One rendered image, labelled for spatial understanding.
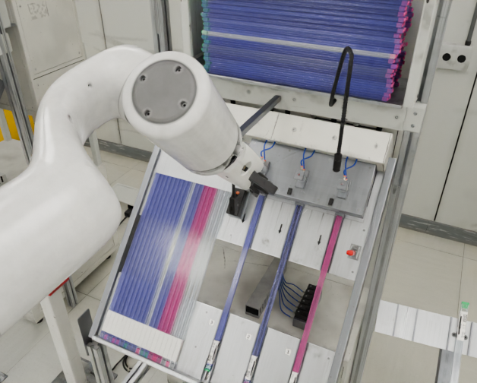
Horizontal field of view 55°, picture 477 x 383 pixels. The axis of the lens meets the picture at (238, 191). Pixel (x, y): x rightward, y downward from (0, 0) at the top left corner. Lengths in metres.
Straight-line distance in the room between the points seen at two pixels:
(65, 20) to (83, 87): 1.73
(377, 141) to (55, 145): 0.91
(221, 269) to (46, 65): 1.11
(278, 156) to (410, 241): 1.91
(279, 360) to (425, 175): 1.92
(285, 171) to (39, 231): 0.93
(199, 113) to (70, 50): 1.83
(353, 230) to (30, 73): 1.43
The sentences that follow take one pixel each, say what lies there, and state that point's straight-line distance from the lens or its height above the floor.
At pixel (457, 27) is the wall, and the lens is 2.64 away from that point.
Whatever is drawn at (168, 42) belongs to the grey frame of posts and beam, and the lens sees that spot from 1.44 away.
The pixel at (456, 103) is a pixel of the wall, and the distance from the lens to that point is 2.74.
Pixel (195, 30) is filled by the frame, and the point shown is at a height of 1.48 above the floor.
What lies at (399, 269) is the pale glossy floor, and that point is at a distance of 2.81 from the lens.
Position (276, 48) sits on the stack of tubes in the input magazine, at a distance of 1.18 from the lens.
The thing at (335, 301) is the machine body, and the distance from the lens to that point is 1.66.
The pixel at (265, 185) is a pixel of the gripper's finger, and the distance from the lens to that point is 0.61.
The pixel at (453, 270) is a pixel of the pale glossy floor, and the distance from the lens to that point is 2.91.
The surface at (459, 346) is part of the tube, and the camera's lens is 1.11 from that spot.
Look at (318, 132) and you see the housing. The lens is 1.21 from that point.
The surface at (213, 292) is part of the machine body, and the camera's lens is 1.66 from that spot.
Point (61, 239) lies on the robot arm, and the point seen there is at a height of 1.59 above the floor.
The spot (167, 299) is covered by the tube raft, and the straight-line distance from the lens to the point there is 1.33.
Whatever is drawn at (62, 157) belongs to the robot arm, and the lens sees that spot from 0.39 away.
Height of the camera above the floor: 1.80
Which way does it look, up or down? 33 degrees down
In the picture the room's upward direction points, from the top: straight up
